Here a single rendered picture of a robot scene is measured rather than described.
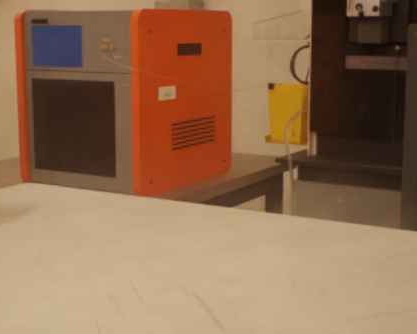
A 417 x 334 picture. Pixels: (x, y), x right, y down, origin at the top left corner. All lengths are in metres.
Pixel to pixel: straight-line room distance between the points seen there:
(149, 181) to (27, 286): 1.23
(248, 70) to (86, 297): 3.05
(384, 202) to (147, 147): 0.66
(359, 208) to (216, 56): 0.54
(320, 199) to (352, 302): 1.61
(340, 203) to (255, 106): 1.50
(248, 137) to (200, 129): 1.63
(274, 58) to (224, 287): 2.97
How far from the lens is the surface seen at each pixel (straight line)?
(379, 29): 2.12
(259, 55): 3.61
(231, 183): 2.08
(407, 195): 1.26
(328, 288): 0.64
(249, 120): 3.65
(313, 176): 2.24
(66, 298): 0.62
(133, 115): 1.83
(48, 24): 1.98
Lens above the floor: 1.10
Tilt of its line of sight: 10 degrees down
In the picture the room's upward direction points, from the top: straight up
